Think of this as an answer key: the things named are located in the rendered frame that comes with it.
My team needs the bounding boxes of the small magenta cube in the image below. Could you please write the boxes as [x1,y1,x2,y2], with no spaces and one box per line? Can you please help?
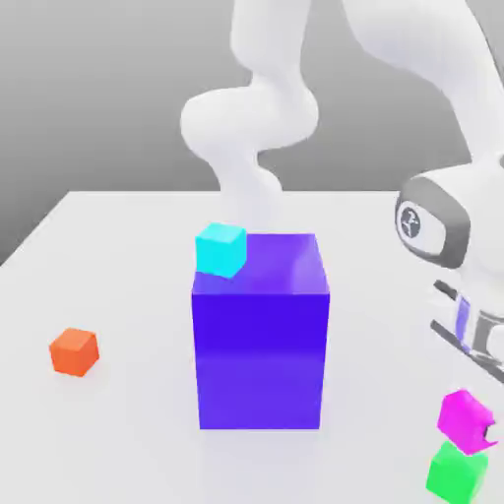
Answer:
[436,388,498,457]

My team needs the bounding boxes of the small green cube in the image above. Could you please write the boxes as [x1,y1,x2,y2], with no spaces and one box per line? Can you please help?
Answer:
[425,439,489,504]

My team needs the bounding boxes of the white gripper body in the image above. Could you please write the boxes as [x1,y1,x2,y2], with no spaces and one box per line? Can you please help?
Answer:
[428,318,504,399]

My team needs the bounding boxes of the small orange cube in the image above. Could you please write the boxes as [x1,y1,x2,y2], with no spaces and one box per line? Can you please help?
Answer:
[48,327,100,378]

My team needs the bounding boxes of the large purple box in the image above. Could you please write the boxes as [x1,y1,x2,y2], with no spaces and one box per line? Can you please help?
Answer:
[191,232,331,431]

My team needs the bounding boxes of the small cyan cube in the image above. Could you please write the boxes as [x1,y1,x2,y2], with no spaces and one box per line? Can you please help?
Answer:
[194,221,248,281]

